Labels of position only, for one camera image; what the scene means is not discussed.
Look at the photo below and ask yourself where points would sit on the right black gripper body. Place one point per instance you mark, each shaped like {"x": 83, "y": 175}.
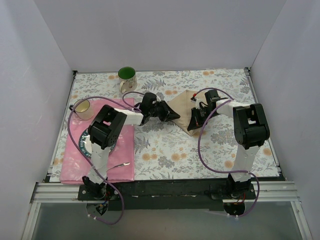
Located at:
{"x": 198, "y": 117}

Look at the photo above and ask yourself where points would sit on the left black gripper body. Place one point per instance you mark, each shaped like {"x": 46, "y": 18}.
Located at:
{"x": 163, "y": 111}

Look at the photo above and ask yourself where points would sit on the beige cloth napkin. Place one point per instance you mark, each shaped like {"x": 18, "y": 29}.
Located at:
{"x": 182, "y": 105}

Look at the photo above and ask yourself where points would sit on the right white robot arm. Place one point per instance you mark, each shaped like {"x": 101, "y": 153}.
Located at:
{"x": 250, "y": 128}

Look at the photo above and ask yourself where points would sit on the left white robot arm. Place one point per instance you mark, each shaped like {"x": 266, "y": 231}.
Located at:
{"x": 105, "y": 130}

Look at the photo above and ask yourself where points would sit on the floral mug green inside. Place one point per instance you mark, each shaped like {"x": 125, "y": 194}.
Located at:
{"x": 128, "y": 79}

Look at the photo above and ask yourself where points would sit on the silver fork on placemat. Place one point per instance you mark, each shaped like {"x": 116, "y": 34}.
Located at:
{"x": 119, "y": 165}

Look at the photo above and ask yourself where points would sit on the cream enamel cup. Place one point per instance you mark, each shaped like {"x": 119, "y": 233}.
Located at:
{"x": 83, "y": 110}

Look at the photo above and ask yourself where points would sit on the white plate with blue rim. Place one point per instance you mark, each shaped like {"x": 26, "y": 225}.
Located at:
{"x": 84, "y": 143}

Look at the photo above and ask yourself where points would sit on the pink placemat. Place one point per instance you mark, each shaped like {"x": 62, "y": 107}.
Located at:
{"x": 75, "y": 166}

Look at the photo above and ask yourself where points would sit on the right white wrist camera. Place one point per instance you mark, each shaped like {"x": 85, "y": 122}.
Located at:
{"x": 199, "y": 104}

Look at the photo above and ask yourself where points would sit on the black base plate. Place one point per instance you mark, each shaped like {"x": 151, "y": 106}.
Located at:
{"x": 167, "y": 194}

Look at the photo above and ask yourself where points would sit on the aluminium frame rail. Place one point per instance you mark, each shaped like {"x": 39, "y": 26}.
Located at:
{"x": 270, "y": 191}

